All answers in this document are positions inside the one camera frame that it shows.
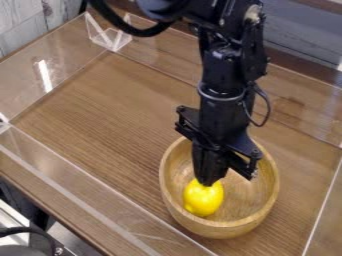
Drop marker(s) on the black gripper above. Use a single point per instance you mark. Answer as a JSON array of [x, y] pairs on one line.
[[217, 130]]

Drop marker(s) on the yellow lemon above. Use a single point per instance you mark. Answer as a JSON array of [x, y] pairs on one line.
[[202, 200]]

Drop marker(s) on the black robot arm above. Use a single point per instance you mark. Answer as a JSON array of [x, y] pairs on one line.
[[230, 35]]

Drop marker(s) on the brown wooden bowl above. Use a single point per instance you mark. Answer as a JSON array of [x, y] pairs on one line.
[[249, 199]]

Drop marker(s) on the clear acrylic corner bracket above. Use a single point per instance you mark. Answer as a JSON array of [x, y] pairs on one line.
[[112, 39]]

